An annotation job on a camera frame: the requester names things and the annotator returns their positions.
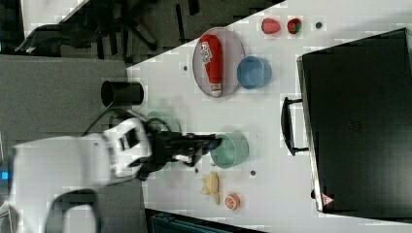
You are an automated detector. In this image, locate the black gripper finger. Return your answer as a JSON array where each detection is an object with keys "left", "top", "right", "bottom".
[
  {"left": 187, "top": 133, "right": 223, "bottom": 150},
  {"left": 172, "top": 153, "right": 202, "bottom": 167}
]

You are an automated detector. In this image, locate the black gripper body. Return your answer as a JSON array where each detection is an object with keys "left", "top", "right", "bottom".
[{"left": 139, "top": 131, "right": 201, "bottom": 180}]

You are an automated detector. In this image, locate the black oven door handle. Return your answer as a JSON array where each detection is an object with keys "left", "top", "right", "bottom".
[{"left": 281, "top": 97, "right": 309, "bottom": 156}]

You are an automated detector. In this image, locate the black toaster oven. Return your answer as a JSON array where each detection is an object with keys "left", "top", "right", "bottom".
[{"left": 297, "top": 28, "right": 412, "bottom": 221}]

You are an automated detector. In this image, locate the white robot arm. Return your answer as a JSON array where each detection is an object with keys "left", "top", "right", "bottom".
[{"left": 1, "top": 117, "right": 222, "bottom": 233}]

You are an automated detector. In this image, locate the yellow plush star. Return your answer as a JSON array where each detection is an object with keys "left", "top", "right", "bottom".
[{"left": 201, "top": 171, "right": 220, "bottom": 205}]

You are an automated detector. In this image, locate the green cup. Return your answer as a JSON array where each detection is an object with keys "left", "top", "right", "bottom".
[{"left": 211, "top": 132, "right": 250, "bottom": 169}]

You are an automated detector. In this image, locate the orange plush slice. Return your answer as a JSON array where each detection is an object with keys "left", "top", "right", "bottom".
[{"left": 224, "top": 193, "right": 241, "bottom": 211}]

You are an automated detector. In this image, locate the red plush ketchup bottle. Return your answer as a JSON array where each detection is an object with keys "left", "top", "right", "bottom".
[{"left": 199, "top": 34, "right": 223, "bottom": 97}]

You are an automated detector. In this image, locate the blue bowl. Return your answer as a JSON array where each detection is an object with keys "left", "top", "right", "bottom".
[{"left": 236, "top": 55, "right": 272, "bottom": 89}]

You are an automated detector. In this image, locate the grey round plate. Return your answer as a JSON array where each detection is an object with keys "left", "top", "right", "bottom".
[{"left": 192, "top": 27, "right": 245, "bottom": 98}]

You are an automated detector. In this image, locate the black office chair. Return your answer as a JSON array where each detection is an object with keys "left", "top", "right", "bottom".
[{"left": 14, "top": 0, "right": 202, "bottom": 61}]

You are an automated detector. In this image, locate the pink plush strawberry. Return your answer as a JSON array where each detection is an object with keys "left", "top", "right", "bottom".
[{"left": 261, "top": 17, "right": 281, "bottom": 35}]

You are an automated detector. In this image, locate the red plush strawberry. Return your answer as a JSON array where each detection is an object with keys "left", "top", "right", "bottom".
[{"left": 287, "top": 18, "right": 302, "bottom": 35}]

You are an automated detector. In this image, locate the black cylinder post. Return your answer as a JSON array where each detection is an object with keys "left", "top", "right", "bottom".
[{"left": 100, "top": 81, "right": 144, "bottom": 107}]

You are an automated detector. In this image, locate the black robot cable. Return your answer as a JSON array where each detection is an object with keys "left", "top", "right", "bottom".
[{"left": 82, "top": 108, "right": 137, "bottom": 137}]

